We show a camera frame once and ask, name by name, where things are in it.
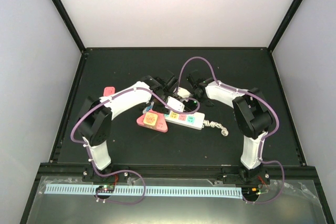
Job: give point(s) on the pink square plug adapter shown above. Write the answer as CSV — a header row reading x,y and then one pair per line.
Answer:
x,y
110,90

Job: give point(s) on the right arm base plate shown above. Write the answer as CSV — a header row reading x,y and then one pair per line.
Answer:
x,y
242,175

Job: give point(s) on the yellow cube socket adapter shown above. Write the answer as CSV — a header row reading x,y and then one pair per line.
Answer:
x,y
150,120

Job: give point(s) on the black aluminium frame post left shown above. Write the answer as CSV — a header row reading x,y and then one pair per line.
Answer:
x,y
69,24

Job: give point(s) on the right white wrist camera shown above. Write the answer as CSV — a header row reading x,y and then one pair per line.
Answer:
x,y
183,93

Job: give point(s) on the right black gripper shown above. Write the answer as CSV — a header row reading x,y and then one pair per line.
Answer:
x,y
190,108

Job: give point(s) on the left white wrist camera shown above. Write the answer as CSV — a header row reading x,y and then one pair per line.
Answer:
x,y
176,105

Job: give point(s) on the pink triangular socket adapter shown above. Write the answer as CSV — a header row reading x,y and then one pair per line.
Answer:
x,y
161,124

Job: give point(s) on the white power strip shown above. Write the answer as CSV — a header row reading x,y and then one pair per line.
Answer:
x,y
194,121

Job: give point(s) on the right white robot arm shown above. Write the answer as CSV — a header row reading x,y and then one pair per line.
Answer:
x,y
253,117

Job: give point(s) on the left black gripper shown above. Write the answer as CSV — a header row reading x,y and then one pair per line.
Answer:
x,y
156,108

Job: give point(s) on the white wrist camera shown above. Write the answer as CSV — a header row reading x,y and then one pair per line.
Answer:
x,y
176,105
183,93

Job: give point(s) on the black aluminium frame post right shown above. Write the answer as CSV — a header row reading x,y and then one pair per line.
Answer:
x,y
294,6

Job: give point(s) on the light blue slotted cable duct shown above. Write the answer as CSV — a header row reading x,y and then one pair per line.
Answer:
x,y
150,191

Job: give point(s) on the black aluminium frame post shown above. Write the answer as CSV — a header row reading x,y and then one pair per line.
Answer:
x,y
69,24
294,6

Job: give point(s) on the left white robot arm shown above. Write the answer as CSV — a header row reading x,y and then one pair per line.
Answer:
x,y
93,126

